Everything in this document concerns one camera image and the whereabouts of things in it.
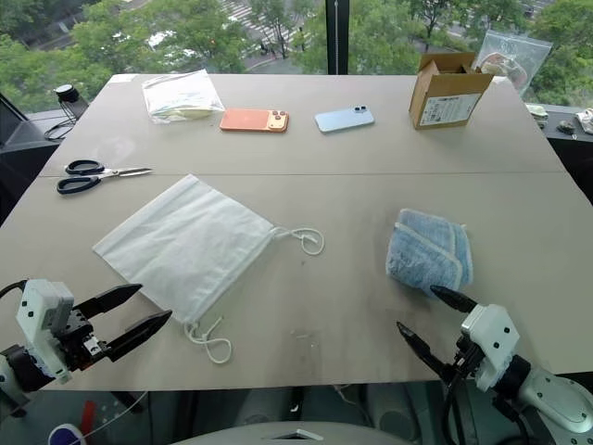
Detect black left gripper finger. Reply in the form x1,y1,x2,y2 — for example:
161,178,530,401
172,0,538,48
103,311,173,364
73,284,144,322

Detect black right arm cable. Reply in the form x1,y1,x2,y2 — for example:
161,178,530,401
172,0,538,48
438,370,470,445

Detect black angled side panel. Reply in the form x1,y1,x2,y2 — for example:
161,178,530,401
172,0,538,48
0,91,62,224

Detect clear zip bag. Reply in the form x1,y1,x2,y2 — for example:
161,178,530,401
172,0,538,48
475,29,555,90

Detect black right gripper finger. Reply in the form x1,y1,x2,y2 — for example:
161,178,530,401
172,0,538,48
430,285,479,315
396,321,459,384

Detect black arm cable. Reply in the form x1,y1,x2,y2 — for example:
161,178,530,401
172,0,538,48
0,279,27,301
438,370,470,445

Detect black window frame post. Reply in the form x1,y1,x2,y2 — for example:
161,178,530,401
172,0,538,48
324,0,351,76

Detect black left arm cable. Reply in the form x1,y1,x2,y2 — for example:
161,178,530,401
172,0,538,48
0,279,27,301

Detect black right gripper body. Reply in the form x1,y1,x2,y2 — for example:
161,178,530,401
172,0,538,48
443,336,486,387

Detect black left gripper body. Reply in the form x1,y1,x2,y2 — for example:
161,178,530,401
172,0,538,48
49,308,111,372

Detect light blue smartphone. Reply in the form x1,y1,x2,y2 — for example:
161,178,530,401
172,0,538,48
313,104,376,135

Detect black webcam cable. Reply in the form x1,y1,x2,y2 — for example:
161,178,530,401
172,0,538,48
44,103,78,142

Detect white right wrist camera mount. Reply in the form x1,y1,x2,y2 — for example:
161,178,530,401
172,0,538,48
460,303,523,392

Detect clear plastic packet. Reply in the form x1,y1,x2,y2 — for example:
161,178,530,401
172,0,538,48
141,69,227,125

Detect folded blue towel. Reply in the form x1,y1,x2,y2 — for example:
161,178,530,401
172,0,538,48
385,208,475,299

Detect open cardboard box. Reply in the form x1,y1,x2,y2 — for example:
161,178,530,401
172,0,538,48
408,51,496,132

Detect black handled scissors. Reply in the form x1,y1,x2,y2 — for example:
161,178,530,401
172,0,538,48
56,159,154,197

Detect black webcam on stand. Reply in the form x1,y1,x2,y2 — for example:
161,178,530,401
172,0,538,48
54,83,90,118

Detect crumpled white green wrapper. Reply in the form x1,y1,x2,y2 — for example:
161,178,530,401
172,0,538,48
526,102,551,130

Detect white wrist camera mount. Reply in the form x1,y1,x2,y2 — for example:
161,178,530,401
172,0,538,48
16,278,75,384
460,303,523,392

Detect thin white cable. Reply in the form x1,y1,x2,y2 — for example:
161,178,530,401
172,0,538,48
82,390,150,439

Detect orange smartphone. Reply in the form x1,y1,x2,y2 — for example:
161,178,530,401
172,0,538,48
219,108,291,136

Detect grey rounded robot torso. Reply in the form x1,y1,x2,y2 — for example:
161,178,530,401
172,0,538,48
170,418,419,445

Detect white drawstring bag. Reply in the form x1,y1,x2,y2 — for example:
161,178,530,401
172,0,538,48
92,173,326,365

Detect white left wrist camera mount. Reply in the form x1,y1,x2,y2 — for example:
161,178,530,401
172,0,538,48
16,278,75,384

